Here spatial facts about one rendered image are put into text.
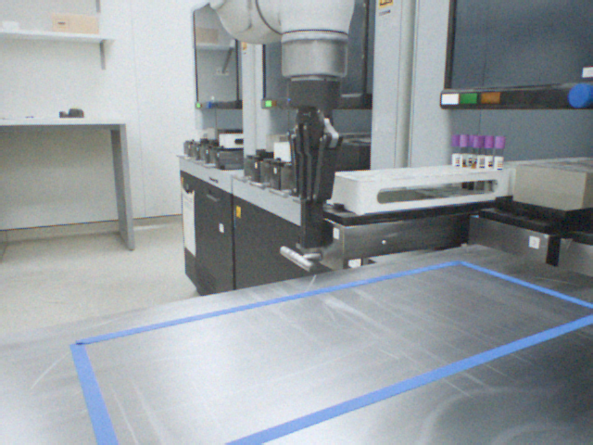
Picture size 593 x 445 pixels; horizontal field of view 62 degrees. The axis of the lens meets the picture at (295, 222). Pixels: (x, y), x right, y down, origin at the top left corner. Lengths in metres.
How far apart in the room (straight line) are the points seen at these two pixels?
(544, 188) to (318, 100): 0.35
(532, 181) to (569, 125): 0.41
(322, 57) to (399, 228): 0.26
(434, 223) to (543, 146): 0.44
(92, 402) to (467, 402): 0.19
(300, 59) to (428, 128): 0.39
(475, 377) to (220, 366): 0.14
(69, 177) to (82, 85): 0.69
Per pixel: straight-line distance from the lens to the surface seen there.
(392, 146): 1.09
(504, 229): 0.75
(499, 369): 0.31
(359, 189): 0.71
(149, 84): 4.20
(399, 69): 1.08
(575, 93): 0.75
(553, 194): 0.79
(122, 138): 3.50
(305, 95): 0.68
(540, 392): 0.30
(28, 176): 4.17
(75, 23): 3.92
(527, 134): 1.11
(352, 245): 0.69
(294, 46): 0.68
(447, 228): 0.79
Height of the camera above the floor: 0.96
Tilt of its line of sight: 13 degrees down
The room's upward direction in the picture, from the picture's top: straight up
